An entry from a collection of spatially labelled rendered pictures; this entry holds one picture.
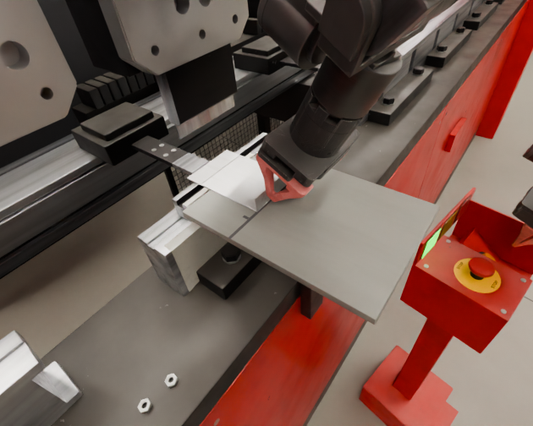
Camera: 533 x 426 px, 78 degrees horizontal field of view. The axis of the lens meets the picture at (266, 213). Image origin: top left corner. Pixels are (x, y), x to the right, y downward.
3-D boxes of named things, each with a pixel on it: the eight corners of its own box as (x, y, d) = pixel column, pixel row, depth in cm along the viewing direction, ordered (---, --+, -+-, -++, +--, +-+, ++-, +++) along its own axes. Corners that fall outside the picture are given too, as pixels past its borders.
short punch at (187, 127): (185, 141, 39) (161, 58, 33) (174, 137, 40) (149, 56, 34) (239, 107, 45) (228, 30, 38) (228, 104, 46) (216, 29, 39)
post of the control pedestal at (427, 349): (409, 401, 102) (469, 311, 65) (392, 385, 105) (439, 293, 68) (420, 386, 104) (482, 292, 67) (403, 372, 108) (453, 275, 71)
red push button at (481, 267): (482, 291, 55) (491, 278, 53) (458, 277, 58) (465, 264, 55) (492, 276, 57) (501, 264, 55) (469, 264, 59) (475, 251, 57)
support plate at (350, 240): (374, 325, 30) (376, 320, 29) (184, 216, 43) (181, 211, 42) (438, 211, 40) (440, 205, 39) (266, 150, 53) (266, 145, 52)
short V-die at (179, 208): (192, 222, 45) (186, 206, 43) (178, 214, 46) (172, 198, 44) (277, 152, 56) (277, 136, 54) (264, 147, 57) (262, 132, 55)
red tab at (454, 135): (449, 152, 122) (455, 135, 117) (443, 150, 123) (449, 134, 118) (461, 134, 130) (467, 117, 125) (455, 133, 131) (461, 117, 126)
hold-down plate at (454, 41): (442, 68, 98) (445, 57, 96) (424, 65, 101) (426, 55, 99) (469, 38, 115) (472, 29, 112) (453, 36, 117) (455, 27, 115)
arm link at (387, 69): (383, 70, 23) (423, 52, 26) (318, 8, 24) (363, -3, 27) (337, 136, 28) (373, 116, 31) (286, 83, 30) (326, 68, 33)
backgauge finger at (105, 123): (173, 199, 46) (162, 170, 43) (79, 149, 59) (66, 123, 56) (229, 157, 53) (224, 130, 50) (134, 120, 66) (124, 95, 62)
